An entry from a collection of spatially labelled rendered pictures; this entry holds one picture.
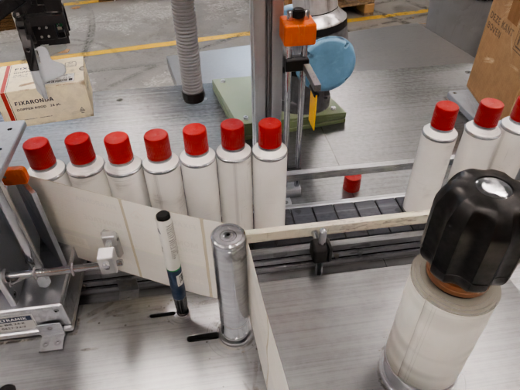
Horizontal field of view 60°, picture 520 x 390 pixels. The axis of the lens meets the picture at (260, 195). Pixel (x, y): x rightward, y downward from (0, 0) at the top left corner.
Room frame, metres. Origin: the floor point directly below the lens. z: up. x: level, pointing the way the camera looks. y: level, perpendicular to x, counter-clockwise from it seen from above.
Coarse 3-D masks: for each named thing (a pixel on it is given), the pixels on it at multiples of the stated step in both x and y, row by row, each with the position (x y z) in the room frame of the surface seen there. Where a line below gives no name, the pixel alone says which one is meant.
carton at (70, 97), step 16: (64, 64) 0.87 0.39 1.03; (80, 64) 0.87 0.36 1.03; (0, 80) 0.80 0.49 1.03; (16, 80) 0.80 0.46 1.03; (32, 80) 0.80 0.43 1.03; (64, 80) 0.80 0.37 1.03; (80, 80) 0.80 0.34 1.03; (0, 96) 0.75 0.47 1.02; (16, 96) 0.76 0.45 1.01; (32, 96) 0.77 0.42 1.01; (48, 96) 0.77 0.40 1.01; (64, 96) 0.78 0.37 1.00; (80, 96) 0.79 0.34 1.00; (16, 112) 0.75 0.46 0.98; (32, 112) 0.76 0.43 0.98; (48, 112) 0.77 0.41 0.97; (64, 112) 0.78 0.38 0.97; (80, 112) 0.79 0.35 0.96
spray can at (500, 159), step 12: (516, 108) 0.59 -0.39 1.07; (504, 120) 0.60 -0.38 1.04; (516, 120) 0.59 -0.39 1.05; (504, 132) 0.59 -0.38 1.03; (516, 132) 0.57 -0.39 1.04; (504, 144) 0.58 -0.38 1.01; (516, 144) 0.57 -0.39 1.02; (492, 156) 0.59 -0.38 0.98; (504, 156) 0.58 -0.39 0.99; (516, 156) 0.57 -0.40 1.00; (492, 168) 0.58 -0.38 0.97; (504, 168) 0.57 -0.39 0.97; (516, 168) 0.57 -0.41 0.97
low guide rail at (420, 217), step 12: (372, 216) 0.53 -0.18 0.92; (384, 216) 0.53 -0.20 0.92; (396, 216) 0.53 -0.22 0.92; (408, 216) 0.53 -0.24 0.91; (420, 216) 0.53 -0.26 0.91; (264, 228) 0.50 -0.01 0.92; (276, 228) 0.50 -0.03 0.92; (288, 228) 0.50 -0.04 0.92; (300, 228) 0.50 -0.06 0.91; (312, 228) 0.50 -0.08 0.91; (336, 228) 0.51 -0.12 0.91; (348, 228) 0.51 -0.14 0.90; (360, 228) 0.51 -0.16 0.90; (372, 228) 0.52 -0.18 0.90; (252, 240) 0.49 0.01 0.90; (264, 240) 0.49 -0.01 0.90
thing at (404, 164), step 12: (324, 168) 0.59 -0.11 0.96; (336, 168) 0.59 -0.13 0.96; (348, 168) 0.59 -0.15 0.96; (360, 168) 0.59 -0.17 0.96; (372, 168) 0.60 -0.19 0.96; (384, 168) 0.60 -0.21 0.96; (396, 168) 0.60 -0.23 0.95; (408, 168) 0.61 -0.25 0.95; (252, 180) 0.57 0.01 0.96; (288, 180) 0.58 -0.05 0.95
